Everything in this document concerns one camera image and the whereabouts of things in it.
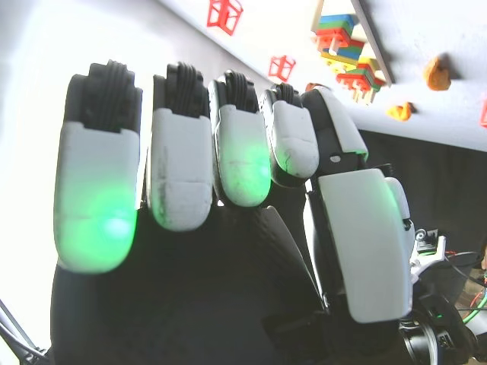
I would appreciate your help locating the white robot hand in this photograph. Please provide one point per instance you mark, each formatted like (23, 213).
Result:
(228, 296)

